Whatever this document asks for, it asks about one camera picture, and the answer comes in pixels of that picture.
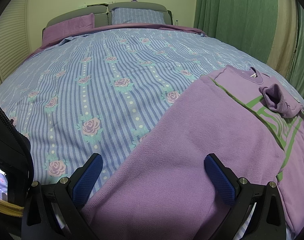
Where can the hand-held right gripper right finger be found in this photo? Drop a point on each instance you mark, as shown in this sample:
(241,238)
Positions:
(220,180)

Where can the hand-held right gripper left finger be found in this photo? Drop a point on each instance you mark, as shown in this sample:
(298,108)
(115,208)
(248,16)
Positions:
(88,178)

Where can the purple sweatshirt with green print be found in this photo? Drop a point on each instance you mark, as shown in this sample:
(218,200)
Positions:
(179,142)

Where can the blue striped floral blanket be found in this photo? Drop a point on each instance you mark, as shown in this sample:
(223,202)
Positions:
(104,80)

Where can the white louvred wardrobe door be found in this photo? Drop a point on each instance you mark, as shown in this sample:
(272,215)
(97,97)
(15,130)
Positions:
(14,42)

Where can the purple pillow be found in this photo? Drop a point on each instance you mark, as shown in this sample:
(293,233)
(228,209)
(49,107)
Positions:
(68,27)

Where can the green curtain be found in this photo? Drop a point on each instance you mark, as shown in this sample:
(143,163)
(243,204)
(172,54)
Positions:
(232,17)
(303,60)

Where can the beige curtain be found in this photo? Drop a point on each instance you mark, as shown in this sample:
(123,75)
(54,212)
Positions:
(283,35)

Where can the purple bed sheet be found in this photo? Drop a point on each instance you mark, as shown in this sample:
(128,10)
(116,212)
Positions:
(142,26)

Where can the grey padded headboard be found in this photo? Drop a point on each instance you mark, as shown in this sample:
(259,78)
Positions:
(101,17)

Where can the blue striped pillow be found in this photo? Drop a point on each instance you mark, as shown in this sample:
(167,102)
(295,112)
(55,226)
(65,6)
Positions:
(138,16)

